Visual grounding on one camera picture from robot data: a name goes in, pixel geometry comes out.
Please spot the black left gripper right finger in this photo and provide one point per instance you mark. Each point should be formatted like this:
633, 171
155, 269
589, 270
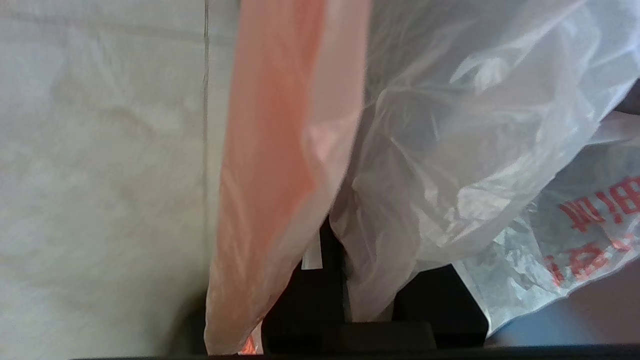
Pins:
445, 310

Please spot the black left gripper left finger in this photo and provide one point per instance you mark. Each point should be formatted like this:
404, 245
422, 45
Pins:
305, 310

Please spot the white plastic bag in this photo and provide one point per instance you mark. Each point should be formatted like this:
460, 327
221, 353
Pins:
450, 125

